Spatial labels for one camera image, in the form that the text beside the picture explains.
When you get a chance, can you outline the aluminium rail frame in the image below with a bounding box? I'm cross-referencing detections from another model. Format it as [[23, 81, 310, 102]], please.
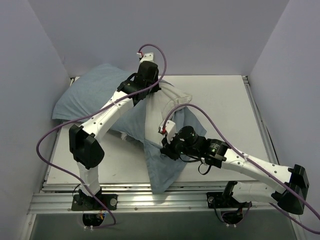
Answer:
[[24, 75, 304, 240]]

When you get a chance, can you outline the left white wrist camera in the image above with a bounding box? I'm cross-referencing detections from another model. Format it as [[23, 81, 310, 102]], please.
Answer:
[[136, 51, 155, 64]]

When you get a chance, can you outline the pillowcase grey outside blue inside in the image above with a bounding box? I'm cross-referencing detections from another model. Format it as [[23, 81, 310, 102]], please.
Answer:
[[51, 63, 208, 195]]

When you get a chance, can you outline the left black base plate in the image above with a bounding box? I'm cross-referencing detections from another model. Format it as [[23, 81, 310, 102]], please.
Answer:
[[71, 194, 118, 211]]

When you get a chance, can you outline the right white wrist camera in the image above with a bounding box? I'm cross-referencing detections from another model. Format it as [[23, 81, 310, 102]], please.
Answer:
[[158, 120, 177, 144]]

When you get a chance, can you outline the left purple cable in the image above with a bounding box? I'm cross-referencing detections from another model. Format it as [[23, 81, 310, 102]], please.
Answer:
[[35, 44, 167, 229]]

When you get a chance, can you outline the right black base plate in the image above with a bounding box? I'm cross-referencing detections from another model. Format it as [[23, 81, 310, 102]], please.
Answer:
[[206, 191, 251, 209]]

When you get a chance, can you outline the white pillow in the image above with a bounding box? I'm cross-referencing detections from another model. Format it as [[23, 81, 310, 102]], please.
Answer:
[[120, 80, 194, 148]]

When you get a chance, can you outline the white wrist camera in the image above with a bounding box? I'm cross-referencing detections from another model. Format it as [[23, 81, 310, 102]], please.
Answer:
[[158, 120, 177, 144], [136, 51, 155, 64]]

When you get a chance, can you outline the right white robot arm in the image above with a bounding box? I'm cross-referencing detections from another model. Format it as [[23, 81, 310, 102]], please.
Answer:
[[158, 125, 309, 215]]

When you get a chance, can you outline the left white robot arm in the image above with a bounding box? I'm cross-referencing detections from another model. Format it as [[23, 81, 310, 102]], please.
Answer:
[[69, 60, 161, 210]]

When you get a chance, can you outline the purple cable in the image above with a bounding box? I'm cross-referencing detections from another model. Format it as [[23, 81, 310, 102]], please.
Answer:
[[159, 103, 320, 235], [35, 44, 167, 229]]

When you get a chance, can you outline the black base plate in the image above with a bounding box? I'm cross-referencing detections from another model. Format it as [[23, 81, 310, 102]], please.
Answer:
[[206, 191, 251, 209], [71, 194, 118, 211]]

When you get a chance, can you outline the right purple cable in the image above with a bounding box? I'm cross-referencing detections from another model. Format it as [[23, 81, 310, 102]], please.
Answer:
[[159, 103, 320, 235]]

